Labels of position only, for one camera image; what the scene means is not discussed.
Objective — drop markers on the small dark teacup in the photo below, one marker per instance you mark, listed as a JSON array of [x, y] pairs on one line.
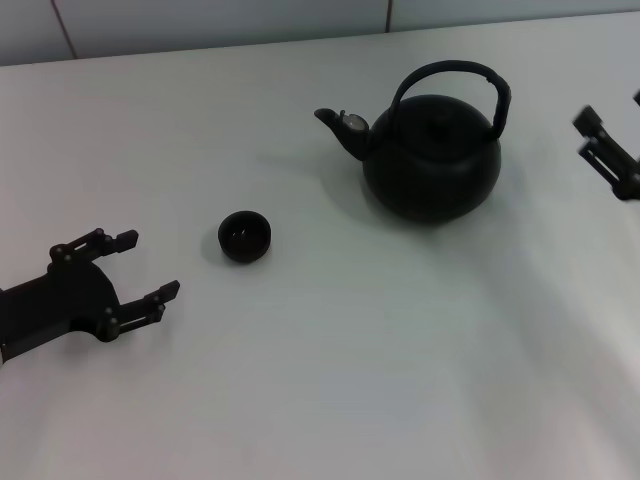
[[244, 237]]

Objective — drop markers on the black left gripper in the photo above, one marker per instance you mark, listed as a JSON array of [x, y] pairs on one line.
[[65, 300]]

